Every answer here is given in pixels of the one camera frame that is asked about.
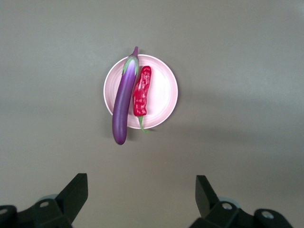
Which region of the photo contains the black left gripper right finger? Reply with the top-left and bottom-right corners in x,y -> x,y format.
190,175 -> 295,228

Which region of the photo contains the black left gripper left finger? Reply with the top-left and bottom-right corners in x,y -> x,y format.
0,173 -> 89,228

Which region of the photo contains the purple toy eggplant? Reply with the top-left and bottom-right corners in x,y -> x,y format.
112,46 -> 140,146

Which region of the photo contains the red toy chili pepper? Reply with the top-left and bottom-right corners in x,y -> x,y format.
133,66 -> 152,135

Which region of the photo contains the pink round plate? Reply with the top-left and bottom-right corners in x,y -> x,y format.
103,54 -> 179,130

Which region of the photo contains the brown table cover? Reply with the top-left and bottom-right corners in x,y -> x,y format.
0,0 -> 304,228

